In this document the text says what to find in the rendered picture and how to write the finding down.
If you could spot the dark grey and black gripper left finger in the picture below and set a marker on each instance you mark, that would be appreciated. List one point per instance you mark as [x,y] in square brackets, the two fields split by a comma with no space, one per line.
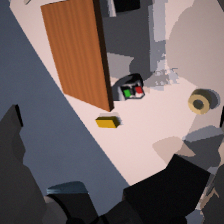
[21,200]

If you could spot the yellow rectangular block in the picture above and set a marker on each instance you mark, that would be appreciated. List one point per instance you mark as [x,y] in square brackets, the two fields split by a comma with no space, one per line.
[107,122]

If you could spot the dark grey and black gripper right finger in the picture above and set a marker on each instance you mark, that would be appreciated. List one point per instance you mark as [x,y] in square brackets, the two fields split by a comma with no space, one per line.
[212,204]

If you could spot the tan roll of masking tape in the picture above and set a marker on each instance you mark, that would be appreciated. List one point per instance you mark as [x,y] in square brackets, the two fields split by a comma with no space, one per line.
[195,106]

